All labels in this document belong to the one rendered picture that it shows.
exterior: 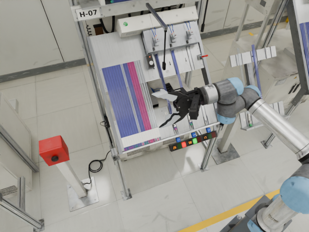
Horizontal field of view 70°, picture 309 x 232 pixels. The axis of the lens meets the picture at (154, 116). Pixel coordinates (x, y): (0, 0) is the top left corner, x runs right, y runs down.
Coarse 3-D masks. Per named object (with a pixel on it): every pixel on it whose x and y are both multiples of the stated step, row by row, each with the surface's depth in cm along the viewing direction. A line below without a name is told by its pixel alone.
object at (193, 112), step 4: (196, 96) 83; (192, 100) 81; (196, 100) 80; (200, 100) 85; (192, 104) 78; (196, 104) 78; (192, 108) 76; (196, 108) 76; (192, 112) 76; (196, 112) 76; (192, 116) 77; (196, 116) 77
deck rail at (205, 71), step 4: (196, 24) 143; (196, 28) 143; (200, 40) 144; (200, 44) 144; (200, 48) 144; (200, 52) 145; (204, 52) 145; (204, 60) 145; (204, 64) 145; (204, 68) 146; (204, 72) 148; (208, 72) 146; (204, 76) 149; (208, 76) 146; (204, 80) 151; (208, 80) 146; (216, 104) 147; (216, 112) 147
